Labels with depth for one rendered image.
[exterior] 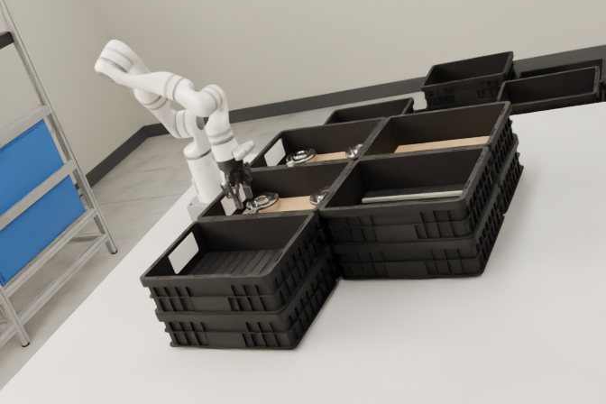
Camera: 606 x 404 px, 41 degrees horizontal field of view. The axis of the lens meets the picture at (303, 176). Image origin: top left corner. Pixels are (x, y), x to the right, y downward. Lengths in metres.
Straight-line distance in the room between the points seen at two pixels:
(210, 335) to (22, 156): 2.37
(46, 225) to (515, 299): 2.90
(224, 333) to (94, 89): 4.27
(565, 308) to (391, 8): 3.77
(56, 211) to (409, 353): 2.85
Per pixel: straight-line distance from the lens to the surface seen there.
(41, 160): 4.42
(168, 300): 2.17
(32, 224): 4.33
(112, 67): 2.38
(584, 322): 1.91
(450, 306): 2.04
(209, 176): 2.77
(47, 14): 6.02
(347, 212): 2.12
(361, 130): 2.68
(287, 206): 2.48
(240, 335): 2.10
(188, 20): 6.07
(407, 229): 2.09
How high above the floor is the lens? 1.84
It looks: 22 degrees down
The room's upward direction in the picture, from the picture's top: 19 degrees counter-clockwise
